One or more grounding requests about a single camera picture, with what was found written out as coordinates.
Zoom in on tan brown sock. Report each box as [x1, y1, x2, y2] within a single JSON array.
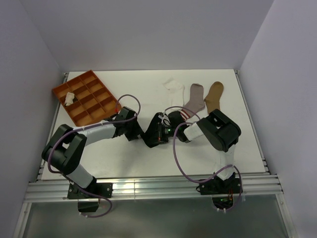
[[204, 81, 224, 114]]

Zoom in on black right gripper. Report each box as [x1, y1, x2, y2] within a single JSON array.
[[148, 123, 178, 145]]

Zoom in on grey sock red stripes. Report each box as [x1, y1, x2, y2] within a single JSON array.
[[180, 84, 205, 120]]

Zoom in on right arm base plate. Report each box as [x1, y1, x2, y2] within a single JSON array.
[[196, 177, 241, 195]]

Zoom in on black sock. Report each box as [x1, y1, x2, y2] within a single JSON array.
[[141, 113, 167, 148]]

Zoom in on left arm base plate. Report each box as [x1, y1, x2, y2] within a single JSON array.
[[67, 182, 113, 199]]

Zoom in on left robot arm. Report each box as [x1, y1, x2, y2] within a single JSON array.
[[42, 107, 143, 198]]

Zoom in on cream brown striped sock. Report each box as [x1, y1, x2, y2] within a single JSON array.
[[64, 92, 77, 107]]

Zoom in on white sock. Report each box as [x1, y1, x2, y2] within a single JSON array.
[[163, 78, 185, 111]]

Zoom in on aluminium frame rail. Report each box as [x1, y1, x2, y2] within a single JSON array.
[[24, 174, 283, 203]]

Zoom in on orange compartment tray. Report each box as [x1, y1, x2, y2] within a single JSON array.
[[52, 70, 122, 126]]

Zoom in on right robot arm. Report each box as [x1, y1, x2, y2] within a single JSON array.
[[157, 109, 242, 195]]

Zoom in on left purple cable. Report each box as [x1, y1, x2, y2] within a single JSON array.
[[47, 94, 142, 219]]

